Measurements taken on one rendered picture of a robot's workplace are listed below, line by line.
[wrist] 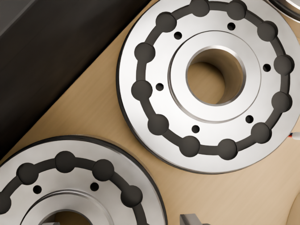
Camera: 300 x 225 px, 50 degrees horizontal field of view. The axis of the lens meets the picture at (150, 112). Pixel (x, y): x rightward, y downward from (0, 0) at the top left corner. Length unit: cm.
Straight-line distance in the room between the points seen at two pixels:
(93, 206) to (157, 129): 5
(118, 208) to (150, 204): 2
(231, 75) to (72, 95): 10
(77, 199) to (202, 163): 7
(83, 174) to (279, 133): 10
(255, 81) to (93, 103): 10
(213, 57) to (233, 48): 2
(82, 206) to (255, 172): 11
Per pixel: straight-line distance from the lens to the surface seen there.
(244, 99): 17
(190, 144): 17
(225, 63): 19
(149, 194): 17
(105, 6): 16
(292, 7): 20
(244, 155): 18
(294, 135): 19
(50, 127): 21
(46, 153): 17
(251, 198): 22
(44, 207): 17
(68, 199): 17
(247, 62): 17
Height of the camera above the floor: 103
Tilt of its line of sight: 87 degrees down
